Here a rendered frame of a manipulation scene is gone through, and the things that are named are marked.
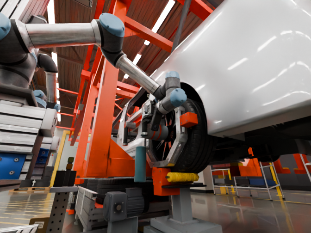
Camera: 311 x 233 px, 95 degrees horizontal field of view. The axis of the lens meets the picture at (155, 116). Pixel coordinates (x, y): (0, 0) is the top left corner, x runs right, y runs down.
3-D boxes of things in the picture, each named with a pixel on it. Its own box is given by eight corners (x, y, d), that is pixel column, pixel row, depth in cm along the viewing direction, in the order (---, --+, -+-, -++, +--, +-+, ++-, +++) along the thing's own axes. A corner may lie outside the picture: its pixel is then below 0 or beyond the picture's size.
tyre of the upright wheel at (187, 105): (216, 91, 113) (167, 111, 167) (194, 81, 101) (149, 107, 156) (222, 182, 94) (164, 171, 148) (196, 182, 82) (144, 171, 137)
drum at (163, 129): (169, 139, 110) (169, 122, 116) (145, 135, 100) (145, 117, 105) (159, 143, 121) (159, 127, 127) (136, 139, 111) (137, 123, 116)
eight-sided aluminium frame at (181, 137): (190, 164, 86) (183, 88, 108) (182, 164, 83) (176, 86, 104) (147, 169, 129) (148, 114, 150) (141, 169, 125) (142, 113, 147)
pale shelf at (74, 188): (77, 191, 104) (77, 187, 105) (49, 193, 96) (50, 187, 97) (73, 188, 138) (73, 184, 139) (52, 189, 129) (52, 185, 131)
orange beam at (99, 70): (119, 27, 217) (120, 22, 222) (112, 24, 212) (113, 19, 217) (96, 86, 356) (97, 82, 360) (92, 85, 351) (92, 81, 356)
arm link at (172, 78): (160, 81, 80) (160, 98, 76) (168, 67, 70) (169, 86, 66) (172, 83, 82) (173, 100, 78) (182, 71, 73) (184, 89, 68)
